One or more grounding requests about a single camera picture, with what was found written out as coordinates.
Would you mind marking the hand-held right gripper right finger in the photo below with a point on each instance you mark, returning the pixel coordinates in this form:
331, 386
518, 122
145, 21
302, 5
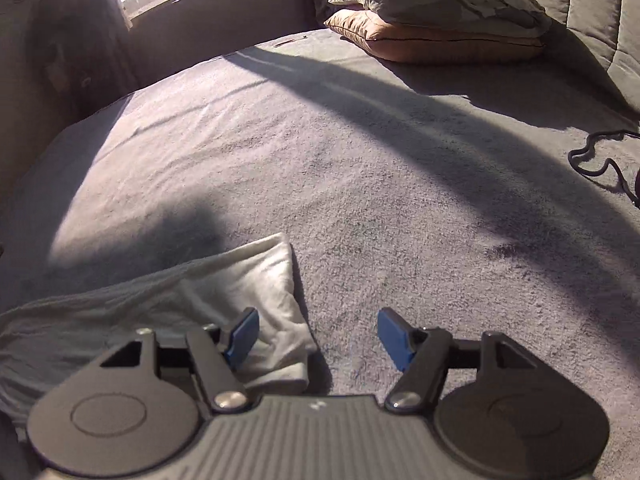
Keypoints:
395, 340

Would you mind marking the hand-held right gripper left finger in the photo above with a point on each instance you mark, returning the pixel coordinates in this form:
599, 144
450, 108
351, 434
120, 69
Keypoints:
242, 340

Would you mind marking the white shorts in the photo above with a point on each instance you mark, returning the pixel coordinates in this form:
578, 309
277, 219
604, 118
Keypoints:
150, 300

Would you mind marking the orange pillow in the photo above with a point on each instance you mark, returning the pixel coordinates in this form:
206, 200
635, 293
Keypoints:
425, 42

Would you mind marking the grey quilted cover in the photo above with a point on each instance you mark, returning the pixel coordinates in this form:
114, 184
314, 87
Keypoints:
590, 10

